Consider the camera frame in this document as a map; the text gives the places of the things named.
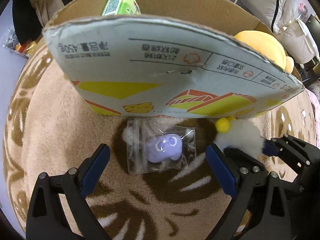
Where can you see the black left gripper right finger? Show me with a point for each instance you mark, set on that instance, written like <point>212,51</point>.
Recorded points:
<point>258,208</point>

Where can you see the purple plush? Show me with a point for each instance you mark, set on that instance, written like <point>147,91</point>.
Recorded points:
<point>156,147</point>

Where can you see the yellow round plush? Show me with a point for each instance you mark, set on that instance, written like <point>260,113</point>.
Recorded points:
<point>267,45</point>

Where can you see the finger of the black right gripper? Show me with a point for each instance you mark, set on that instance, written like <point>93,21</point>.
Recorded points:
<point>297,154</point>
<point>243,160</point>

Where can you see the green tissue pack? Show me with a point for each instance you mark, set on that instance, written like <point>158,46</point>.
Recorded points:
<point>121,7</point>

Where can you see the white fluffy pompom charm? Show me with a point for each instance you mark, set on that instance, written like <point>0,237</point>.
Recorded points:
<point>240,134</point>

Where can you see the cream quilted bedding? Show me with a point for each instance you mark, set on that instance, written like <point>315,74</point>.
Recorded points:
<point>286,19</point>

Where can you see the printed cardboard box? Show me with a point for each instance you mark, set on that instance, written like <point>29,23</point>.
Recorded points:
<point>178,58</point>

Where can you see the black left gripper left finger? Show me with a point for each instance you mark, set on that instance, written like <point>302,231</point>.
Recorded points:
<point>46,218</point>

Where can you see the snack packet pile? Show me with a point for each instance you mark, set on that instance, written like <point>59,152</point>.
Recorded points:
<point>11,42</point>

